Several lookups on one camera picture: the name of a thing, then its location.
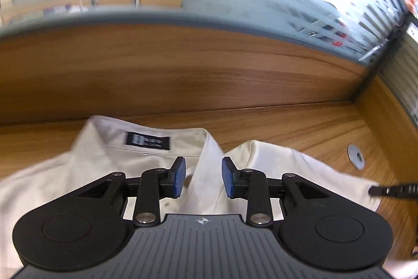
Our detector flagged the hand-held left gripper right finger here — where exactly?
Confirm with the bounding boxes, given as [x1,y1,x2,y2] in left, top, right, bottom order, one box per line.
[221,156,330,228]

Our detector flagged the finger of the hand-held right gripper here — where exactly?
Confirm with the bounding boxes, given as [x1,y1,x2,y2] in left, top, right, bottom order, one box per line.
[368,182,418,200]

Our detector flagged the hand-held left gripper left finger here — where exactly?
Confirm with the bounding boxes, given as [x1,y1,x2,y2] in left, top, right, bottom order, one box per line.
[78,155,187,228]

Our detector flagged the cream satin shirt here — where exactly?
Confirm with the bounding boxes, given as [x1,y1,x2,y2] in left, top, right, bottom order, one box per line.
[0,115,381,270]

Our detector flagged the scissors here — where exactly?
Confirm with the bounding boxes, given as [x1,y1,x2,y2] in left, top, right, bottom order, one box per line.
[358,37,392,61]

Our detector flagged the grey round cable grommet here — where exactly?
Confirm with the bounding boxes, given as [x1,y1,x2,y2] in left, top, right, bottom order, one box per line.
[347,144,365,169]

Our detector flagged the dark partition post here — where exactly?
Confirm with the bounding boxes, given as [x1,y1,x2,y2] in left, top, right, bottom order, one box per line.
[350,13,412,101]

